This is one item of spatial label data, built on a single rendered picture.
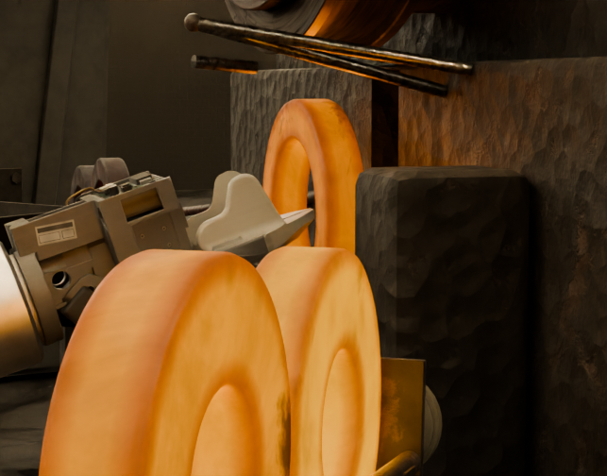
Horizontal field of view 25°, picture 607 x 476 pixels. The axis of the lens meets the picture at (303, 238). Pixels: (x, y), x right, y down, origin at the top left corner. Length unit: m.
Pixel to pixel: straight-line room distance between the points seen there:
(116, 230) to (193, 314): 0.50
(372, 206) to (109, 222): 0.18
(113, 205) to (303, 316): 0.39
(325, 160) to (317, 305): 0.49
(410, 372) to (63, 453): 0.31
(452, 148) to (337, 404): 0.42
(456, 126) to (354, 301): 0.42
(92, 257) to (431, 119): 0.29
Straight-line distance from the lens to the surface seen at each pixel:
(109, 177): 1.95
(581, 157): 0.86
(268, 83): 1.46
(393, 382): 0.69
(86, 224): 0.94
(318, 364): 0.57
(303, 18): 1.05
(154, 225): 0.95
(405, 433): 0.69
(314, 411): 0.57
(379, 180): 0.89
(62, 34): 4.00
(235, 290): 0.46
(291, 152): 1.16
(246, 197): 0.96
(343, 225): 1.05
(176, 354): 0.42
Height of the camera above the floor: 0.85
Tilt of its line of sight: 6 degrees down
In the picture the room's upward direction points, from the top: straight up
